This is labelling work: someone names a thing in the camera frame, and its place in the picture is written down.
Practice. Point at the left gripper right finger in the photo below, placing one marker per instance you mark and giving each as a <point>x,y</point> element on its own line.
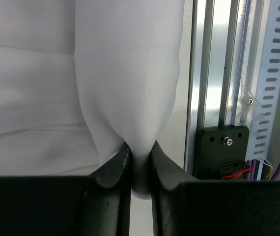
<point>185,206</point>

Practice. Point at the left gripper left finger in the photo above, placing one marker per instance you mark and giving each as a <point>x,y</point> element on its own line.
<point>94,205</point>

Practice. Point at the white t shirt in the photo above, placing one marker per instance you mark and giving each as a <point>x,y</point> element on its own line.
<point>80,78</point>

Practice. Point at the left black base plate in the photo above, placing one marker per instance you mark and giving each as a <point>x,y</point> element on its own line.
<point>220,152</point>

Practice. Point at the aluminium front rail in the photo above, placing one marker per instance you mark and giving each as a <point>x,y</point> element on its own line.
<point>223,31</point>

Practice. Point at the white slotted cable duct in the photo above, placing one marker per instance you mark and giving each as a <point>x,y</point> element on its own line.
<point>268,84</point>

